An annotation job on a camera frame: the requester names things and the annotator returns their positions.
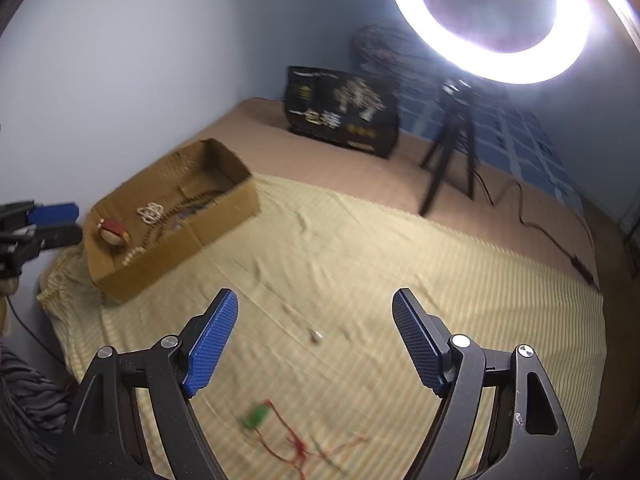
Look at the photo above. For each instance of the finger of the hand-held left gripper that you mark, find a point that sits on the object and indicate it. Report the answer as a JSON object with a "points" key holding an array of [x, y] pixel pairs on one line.
{"points": [[60, 236], [52, 211]]}

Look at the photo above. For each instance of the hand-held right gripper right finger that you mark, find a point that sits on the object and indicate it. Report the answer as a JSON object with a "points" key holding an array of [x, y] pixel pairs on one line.
{"points": [[415, 340]]}

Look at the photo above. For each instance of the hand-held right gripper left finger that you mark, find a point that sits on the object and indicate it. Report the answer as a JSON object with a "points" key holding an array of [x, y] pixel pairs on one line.
{"points": [[210, 355]]}

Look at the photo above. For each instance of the small white bead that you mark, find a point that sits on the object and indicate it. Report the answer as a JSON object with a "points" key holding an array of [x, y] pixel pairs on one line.
{"points": [[315, 336]]}

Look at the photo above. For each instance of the cardboard box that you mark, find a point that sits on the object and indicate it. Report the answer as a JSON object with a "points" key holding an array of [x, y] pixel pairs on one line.
{"points": [[220, 210]]}

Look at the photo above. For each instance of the yellow striped cloth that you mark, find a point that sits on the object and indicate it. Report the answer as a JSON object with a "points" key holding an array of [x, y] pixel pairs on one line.
{"points": [[350, 260]]}

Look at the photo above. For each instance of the grey striped clothing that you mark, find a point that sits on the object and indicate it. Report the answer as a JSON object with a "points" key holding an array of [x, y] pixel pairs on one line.
{"points": [[30, 400]]}

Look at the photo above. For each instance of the black tripod stand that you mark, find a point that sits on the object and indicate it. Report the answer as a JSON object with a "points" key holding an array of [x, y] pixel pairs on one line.
{"points": [[450, 130]]}

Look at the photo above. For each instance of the blue checked bedsheet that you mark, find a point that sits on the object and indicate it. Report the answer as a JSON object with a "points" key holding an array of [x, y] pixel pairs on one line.
{"points": [[520, 145]]}

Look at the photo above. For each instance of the black printed box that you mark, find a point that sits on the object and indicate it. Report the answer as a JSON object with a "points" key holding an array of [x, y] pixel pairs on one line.
{"points": [[320, 120]]}

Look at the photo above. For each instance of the folded floral quilt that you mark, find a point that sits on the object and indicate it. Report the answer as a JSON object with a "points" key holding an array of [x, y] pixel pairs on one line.
{"points": [[380, 45]]}

